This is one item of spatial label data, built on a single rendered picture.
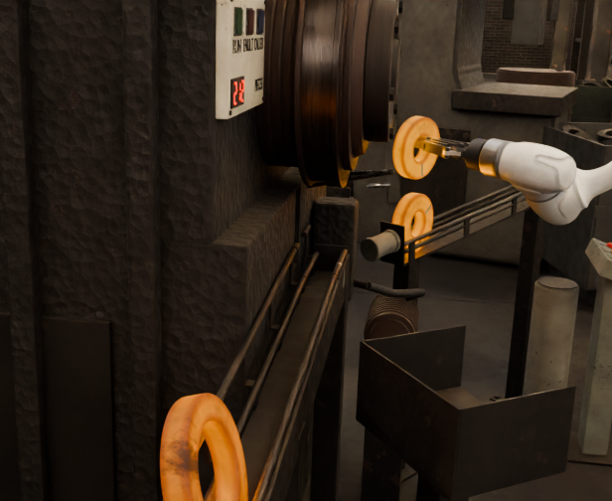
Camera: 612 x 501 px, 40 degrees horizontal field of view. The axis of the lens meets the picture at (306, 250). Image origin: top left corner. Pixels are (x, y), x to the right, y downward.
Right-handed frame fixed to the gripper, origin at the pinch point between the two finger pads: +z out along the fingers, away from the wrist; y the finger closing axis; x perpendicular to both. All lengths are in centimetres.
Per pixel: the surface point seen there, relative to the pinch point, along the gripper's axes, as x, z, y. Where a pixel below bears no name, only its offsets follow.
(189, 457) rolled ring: -13, -62, -122
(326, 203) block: -12.2, 1.6, -30.9
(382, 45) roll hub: 26, -26, -51
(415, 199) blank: -14.2, -2.6, -1.6
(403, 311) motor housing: -38.4, -12.2, -14.9
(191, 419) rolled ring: -10, -59, -120
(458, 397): -28, -57, -61
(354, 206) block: -12.1, -3.8, -27.3
